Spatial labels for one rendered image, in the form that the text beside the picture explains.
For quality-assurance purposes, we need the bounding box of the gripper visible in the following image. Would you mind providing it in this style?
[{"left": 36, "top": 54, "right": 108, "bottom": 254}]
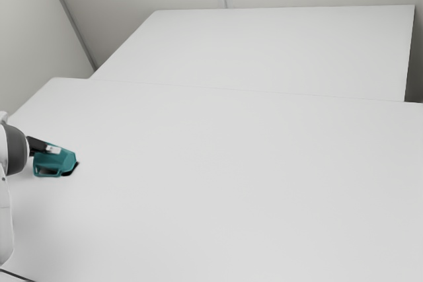
[{"left": 25, "top": 135, "right": 61, "bottom": 158}]

